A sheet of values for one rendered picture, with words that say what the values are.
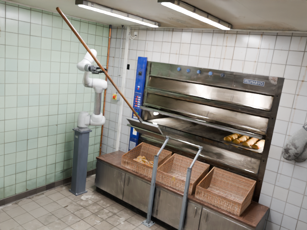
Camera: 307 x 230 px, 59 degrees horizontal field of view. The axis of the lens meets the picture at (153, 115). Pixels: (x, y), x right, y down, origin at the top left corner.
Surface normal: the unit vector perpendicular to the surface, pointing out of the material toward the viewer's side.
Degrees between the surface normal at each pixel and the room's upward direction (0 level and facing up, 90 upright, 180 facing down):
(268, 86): 90
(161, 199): 91
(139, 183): 90
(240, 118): 68
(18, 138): 90
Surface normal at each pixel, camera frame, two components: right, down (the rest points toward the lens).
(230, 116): -0.51, -0.25
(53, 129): 0.80, 0.21
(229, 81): -0.59, 0.10
